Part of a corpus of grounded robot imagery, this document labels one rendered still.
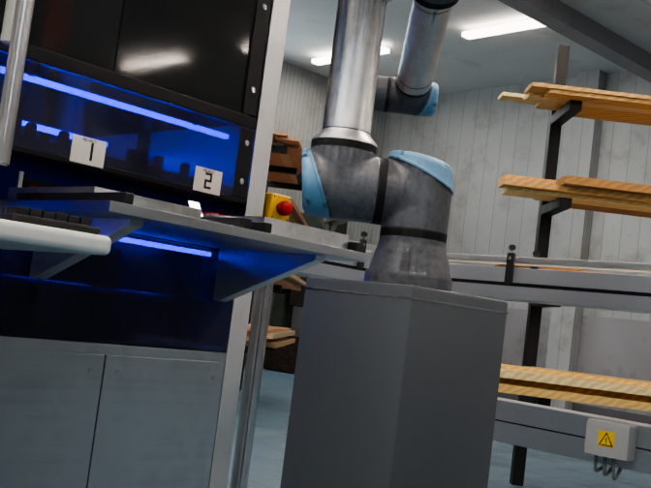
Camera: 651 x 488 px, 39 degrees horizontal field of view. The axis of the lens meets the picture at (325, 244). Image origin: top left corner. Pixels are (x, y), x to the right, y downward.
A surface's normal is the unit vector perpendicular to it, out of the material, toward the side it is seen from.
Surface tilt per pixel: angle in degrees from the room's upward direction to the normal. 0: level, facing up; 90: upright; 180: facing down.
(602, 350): 90
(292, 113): 90
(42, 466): 90
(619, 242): 90
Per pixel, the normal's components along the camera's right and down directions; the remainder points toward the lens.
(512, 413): -0.68, -0.14
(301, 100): 0.68, 0.03
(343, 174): 0.02, -0.07
